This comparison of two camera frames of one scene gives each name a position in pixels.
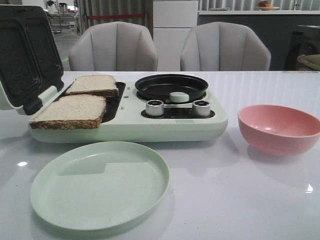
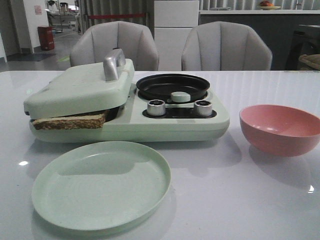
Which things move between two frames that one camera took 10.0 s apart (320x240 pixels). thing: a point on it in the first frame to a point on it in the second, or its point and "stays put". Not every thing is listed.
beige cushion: (313, 60) stays put
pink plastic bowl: (278, 130) stays put
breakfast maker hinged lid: (30, 62) to (95, 87)
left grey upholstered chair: (113, 46) stays put
